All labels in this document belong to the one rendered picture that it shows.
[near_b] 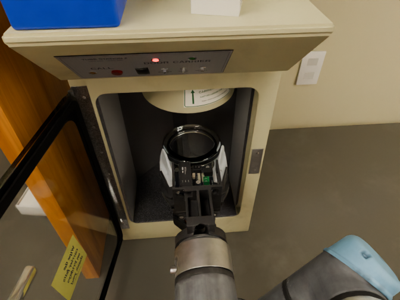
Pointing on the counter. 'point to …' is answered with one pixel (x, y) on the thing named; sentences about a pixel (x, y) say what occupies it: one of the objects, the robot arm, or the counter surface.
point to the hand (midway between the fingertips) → (191, 153)
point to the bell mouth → (188, 99)
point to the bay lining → (137, 152)
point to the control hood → (187, 36)
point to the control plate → (128, 61)
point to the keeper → (255, 161)
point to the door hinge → (84, 102)
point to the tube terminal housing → (269, 80)
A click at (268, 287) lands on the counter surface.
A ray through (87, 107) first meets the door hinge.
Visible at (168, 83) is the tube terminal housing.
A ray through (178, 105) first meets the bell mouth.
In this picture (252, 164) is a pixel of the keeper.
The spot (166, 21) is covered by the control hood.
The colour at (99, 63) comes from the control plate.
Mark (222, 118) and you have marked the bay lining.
